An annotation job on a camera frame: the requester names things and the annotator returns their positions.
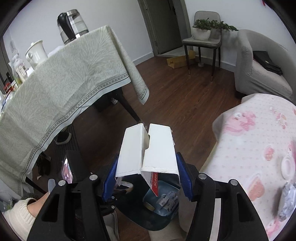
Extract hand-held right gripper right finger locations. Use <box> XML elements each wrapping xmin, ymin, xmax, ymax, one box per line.
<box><xmin>175</xmin><ymin>152</ymin><xmax>270</xmax><ymax>241</ymax></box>

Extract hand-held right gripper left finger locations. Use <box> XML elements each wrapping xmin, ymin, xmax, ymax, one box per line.
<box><xmin>26</xmin><ymin>157</ymin><xmax>119</xmax><ymax>241</ymax></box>

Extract white box red print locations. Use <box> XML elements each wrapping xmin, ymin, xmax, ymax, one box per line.
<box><xmin>115</xmin><ymin>123</ymin><xmax>180</xmax><ymax>196</ymax></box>

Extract dark blue bin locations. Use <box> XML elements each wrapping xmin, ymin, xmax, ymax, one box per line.
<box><xmin>114</xmin><ymin>174</ymin><xmax>185</xmax><ymax>232</ymax></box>

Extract person's left forearm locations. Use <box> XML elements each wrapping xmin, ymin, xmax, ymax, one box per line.
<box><xmin>3</xmin><ymin>192</ymin><xmax>51</xmax><ymax>241</ymax></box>

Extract black boots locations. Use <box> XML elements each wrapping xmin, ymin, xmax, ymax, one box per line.
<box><xmin>36</xmin><ymin>153</ymin><xmax>51</xmax><ymax>176</ymax></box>

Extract black stool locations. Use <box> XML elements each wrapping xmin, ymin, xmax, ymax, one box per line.
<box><xmin>62</xmin><ymin>151</ymin><xmax>91</xmax><ymax>183</ymax></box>

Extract dark sneaker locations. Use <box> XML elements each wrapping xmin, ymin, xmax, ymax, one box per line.
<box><xmin>55</xmin><ymin>132</ymin><xmax>72</xmax><ymax>145</ymax></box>

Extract pink printed tablecloth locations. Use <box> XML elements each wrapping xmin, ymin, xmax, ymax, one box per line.
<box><xmin>203</xmin><ymin>93</ymin><xmax>296</xmax><ymax>241</ymax></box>

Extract black storage box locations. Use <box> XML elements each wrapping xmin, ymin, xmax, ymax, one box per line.
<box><xmin>94</xmin><ymin>95</ymin><xmax>114</xmax><ymax>113</ymax></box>

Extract wooden table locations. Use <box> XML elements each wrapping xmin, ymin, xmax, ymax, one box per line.
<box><xmin>113</xmin><ymin>89</ymin><xmax>142</xmax><ymax>124</ymax></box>

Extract green patterned tablecloth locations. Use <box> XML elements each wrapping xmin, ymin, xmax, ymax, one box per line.
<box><xmin>0</xmin><ymin>25</ymin><xmax>150</xmax><ymax>196</ymax></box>

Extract white round lid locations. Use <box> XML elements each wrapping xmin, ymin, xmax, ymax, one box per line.
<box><xmin>280</xmin><ymin>155</ymin><xmax>296</xmax><ymax>180</ymax></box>

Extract small crumpled paper ball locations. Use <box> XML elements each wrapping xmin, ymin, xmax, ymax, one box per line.
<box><xmin>279</xmin><ymin>182</ymin><xmax>296</xmax><ymax>219</ymax></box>

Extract cardboard box on floor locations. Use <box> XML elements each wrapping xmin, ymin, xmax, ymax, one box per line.
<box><xmin>166</xmin><ymin>50</ymin><xmax>196</xmax><ymax>69</ymax></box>

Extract grey armchair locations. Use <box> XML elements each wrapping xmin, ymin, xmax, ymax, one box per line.
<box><xmin>235</xmin><ymin>29</ymin><xmax>295</xmax><ymax>103</ymax></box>

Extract clear plastic bottle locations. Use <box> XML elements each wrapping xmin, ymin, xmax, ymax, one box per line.
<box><xmin>11</xmin><ymin>56</ymin><xmax>29</xmax><ymax>84</ymax></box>

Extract white ceramic teapot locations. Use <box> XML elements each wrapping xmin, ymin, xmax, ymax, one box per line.
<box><xmin>25</xmin><ymin>40</ymin><xmax>49</xmax><ymax>69</ymax></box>

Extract grey dining chair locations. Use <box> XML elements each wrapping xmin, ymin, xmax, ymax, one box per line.
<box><xmin>182</xmin><ymin>11</ymin><xmax>223</xmax><ymax>82</ymax></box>

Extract black bag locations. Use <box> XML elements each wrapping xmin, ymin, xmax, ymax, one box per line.
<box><xmin>253</xmin><ymin>50</ymin><xmax>283</xmax><ymax>76</ymax></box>

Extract potted plant white pot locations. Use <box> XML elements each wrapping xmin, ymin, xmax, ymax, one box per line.
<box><xmin>192</xmin><ymin>19</ymin><xmax>239</xmax><ymax>41</ymax></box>

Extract grey-green door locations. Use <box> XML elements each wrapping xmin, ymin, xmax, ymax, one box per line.
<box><xmin>139</xmin><ymin>0</ymin><xmax>192</xmax><ymax>56</ymax></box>

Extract glass electric kettle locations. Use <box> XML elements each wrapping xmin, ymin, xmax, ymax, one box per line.
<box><xmin>57</xmin><ymin>9</ymin><xmax>90</xmax><ymax>46</ymax></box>

